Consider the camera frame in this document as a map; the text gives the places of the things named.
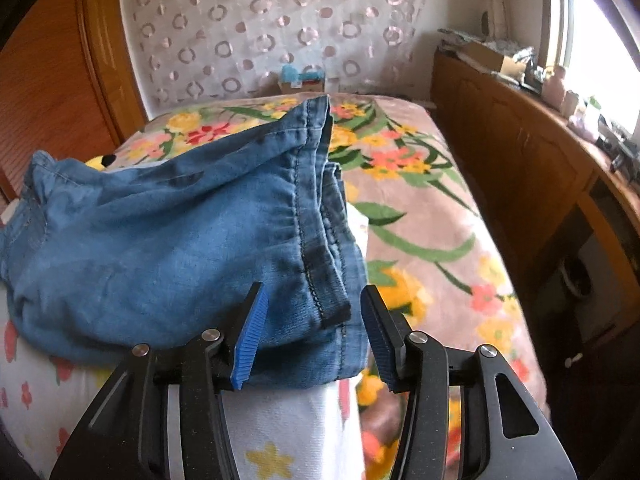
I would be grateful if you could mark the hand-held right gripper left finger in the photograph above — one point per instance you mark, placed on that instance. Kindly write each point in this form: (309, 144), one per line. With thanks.
(250, 340)

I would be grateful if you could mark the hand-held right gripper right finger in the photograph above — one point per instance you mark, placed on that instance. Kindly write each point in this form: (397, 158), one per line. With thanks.
(377, 340)

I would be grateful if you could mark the blue denim pants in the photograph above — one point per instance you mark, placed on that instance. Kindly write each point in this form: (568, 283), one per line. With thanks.
(175, 235)

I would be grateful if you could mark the floral plush blanket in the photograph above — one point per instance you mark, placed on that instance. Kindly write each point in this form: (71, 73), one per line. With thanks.
(425, 200)

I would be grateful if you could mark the bed with patterned sheet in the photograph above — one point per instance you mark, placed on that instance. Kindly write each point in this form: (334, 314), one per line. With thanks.
(30, 400)

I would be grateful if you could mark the yellow pillow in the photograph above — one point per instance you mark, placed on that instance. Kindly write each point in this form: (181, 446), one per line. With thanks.
(97, 162)

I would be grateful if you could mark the wooden sideboard cabinet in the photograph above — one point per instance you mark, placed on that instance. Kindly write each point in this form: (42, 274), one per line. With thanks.
(500, 135)

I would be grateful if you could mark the small flat cardboard box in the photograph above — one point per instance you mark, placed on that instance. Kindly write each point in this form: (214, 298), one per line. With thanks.
(302, 88)

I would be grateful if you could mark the teal tissue box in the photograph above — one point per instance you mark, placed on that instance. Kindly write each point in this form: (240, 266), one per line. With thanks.
(300, 74)

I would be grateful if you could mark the open cardboard box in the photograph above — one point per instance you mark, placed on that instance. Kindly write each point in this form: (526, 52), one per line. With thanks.
(492, 57)

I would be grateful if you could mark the circle-patterned sheer curtain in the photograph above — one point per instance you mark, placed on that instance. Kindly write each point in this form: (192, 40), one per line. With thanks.
(250, 35)

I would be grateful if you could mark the small black device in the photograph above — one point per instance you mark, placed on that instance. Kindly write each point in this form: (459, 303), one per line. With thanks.
(622, 150)

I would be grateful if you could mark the pink bottle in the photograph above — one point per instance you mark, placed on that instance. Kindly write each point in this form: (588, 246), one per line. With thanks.
(555, 85)

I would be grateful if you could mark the wooden slatted headboard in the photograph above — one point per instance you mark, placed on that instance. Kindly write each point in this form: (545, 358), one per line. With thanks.
(50, 85)

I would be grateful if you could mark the bright window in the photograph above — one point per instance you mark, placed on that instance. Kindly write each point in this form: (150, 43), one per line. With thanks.
(600, 60)

